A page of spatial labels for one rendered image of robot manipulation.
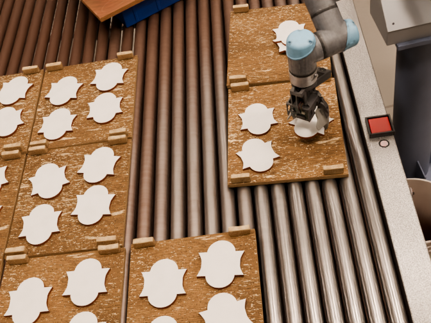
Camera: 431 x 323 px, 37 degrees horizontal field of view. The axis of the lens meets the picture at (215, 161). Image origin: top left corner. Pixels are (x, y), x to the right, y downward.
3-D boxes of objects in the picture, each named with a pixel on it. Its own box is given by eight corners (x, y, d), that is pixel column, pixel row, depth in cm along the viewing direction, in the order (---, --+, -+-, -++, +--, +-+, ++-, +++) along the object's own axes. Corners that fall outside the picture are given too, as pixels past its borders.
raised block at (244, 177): (251, 177, 190) (250, 172, 188) (251, 182, 188) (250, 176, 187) (231, 179, 191) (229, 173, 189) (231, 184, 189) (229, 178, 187)
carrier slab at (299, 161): (334, 81, 213) (334, 77, 211) (348, 177, 186) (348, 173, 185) (229, 92, 217) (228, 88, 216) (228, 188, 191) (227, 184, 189)
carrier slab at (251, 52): (324, 4, 240) (324, 0, 238) (331, 79, 213) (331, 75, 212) (231, 14, 245) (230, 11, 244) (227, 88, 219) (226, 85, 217)
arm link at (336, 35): (347, 1, 167) (310, 17, 166) (365, 41, 167) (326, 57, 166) (339, 9, 175) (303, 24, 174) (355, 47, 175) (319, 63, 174)
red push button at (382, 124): (387, 119, 198) (387, 116, 197) (391, 133, 194) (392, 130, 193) (367, 122, 199) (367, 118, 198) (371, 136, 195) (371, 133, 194)
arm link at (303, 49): (322, 39, 163) (292, 52, 162) (324, 70, 172) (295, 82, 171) (309, 22, 168) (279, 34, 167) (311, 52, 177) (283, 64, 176)
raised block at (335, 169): (343, 169, 186) (343, 163, 184) (344, 173, 185) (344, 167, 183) (322, 171, 187) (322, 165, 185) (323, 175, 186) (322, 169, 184)
